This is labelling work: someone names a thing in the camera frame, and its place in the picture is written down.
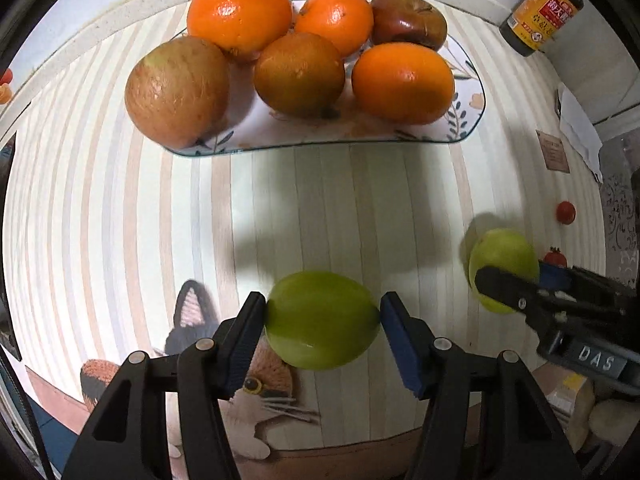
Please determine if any cherry tomato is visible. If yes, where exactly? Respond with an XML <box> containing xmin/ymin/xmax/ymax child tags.
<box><xmin>555</xmin><ymin>200</ymin><xmax>577</xmax><ymax>226</ymax></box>
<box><xmin>542</xmin><ymin>247</ymin><xmax>567</xmax><ymax>268</ymax></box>

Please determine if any green apple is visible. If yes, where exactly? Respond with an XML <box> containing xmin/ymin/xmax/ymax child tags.
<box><xmin>468</xmin><ymin>229</ymin><xmax>540</xmax><ymax>314</ymax></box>
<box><xmin>265</xmin><ymin>271</ymin><xmax>380</xmax><ymax>370</ymax></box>

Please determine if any bright orange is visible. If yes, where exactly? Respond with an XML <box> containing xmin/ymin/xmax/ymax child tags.
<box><xmin>352</xmin><ymin>42</ymin><xmax>456</xmax><ymax>125</ymax></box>

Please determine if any dark orange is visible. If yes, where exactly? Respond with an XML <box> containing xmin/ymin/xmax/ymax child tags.
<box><xmin>253</xmin><ymin>32</ymin><xmax>346</xmax><ymax>118</ymax></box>

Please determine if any small orange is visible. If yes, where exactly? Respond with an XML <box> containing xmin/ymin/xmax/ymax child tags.
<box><xmin>294</xmin><ymin>0</ymin><xmax>374</xmax><ymax>58</ymax></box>

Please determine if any large brown pear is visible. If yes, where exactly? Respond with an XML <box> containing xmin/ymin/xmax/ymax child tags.
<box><xmin>125</xmin><ymin>36</ymin><xmax>231</xmax><ymax>151</ymax></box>

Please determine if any brown label patch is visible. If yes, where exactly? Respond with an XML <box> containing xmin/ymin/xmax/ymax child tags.
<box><xmin>536</xmin><ymin>130</ymin><xmax>570</xmax><ymax>174</ymax></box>

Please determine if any white folded paper towel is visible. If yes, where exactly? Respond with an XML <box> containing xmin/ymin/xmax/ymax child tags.
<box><xmin>558</xmin><ymin>82</ymin><xmax>603</xmax><ymax>184</ymax></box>

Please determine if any striped cat table mat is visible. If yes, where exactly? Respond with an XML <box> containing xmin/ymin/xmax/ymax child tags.
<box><xmin>0</xmin><ymin>0</ymin><xmax>609</xmax><ymax>478</ymax></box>

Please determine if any soy sauce bottle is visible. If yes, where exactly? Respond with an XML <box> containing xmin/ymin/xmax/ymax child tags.
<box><xmin>499</xmin><ymin>0</ymin><xmax>584</xmax><ymax>56</ymax></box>

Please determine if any dark red apple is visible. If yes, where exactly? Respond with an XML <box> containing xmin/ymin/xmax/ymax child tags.
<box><xmin>371</xmin><ymin>0</ymin><xmax>448</xmax><ymax>51</ymax></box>

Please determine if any patterned oval plate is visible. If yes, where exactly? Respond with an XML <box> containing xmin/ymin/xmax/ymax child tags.
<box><xmin>173</xmin><ymin>35</ymin><xmax>486</xmax><ymax>157</ymax></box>

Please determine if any large orange on plate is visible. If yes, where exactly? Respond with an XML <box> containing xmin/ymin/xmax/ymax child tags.
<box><xmin>186</xmin><ymin>0</ymin><xmax>293</xmax><ymax>63</ymax></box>

